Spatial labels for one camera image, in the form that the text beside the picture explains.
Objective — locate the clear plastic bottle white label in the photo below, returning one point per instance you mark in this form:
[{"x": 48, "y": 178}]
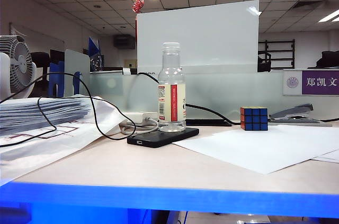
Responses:
[{"x": 172, "y": 75}]

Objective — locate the white power adapter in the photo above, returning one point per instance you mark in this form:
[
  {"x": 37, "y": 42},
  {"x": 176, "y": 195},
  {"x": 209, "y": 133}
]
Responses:
[{"x": 137, "y": 116}]

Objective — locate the black smartphone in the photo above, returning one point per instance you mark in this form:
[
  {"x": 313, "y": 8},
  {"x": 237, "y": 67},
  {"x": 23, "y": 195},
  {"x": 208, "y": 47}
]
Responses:
[{"x": 156, "y": 141}]

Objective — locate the frosted glass desk partition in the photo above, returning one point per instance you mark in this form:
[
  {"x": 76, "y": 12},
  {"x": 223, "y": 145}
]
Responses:
[{"x": 225, "y": 89}]

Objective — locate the white board panel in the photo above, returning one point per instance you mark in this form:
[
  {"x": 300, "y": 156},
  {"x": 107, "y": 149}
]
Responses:
[{"x": 212, "y": 36}]

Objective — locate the rubik's cube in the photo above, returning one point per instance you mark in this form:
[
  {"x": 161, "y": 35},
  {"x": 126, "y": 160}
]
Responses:
[{"x": 255, "y": 119}]

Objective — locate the blue flag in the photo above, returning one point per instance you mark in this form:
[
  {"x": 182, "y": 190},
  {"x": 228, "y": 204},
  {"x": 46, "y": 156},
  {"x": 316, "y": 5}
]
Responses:
[{"x": 92, "y": 46}]

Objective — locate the red knot ornament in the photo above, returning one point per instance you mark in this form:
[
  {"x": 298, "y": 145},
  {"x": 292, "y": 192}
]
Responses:
[{"x": 137, "y": 5}]

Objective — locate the grey partition panel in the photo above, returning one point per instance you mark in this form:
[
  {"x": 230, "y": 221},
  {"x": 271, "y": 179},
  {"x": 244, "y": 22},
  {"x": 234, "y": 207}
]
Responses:
[{"x": 76, "y": 62}]

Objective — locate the black chair with armrest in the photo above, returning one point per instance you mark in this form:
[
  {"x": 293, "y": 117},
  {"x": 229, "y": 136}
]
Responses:
[{"x": 265, "y": 65}]

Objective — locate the blue table edge strip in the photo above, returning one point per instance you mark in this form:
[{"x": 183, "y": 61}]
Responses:
[{"x": 159, "y": 197}]

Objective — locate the large white paper sheet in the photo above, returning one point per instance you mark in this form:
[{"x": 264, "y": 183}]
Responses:
[{"x": 259, "y": 147}]

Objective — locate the blue chair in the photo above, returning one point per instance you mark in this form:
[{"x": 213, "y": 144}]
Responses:
[{"x": 57, "y": 75}]

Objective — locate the large drawing sheet red lines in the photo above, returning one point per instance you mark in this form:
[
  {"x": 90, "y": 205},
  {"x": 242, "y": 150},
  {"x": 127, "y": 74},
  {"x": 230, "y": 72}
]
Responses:
[{"x": 53, "y": 144}]

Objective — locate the grey stapler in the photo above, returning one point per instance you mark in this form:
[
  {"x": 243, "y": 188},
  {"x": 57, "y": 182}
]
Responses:
[{"x": 296, "y": 110}]

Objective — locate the black metal rack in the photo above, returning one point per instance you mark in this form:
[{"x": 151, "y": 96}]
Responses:
[{"x": 293, "y": 52}]

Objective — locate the black office chair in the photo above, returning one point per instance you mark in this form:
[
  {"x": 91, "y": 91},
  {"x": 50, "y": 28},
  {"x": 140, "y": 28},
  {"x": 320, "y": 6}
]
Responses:
[{"x": 39, "y": 58}]

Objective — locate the stack of printed papers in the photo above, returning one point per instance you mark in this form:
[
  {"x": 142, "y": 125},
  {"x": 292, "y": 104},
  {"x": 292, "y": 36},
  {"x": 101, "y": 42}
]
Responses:
[{"x": 31, "y": 112}]

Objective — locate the purple white name plate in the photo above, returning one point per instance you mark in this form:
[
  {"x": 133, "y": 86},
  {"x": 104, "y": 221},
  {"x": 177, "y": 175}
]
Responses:
[{"x": 317, "y": 82}]

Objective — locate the white desk fan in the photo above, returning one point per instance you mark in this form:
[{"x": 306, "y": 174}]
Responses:
[{"x": 21, "y": 62}]

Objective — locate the black bag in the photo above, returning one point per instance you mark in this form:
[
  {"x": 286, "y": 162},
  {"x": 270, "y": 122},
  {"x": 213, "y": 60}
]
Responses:
[{"x": 329, "y": 59}]

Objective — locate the small white paper sheet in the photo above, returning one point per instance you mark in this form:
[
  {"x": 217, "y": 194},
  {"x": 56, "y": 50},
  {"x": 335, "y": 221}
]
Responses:
[{"x": 331, "y": 156}]

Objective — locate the black wall box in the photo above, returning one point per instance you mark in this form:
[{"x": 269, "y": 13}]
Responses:
[{"x": 124, "y": 41}]

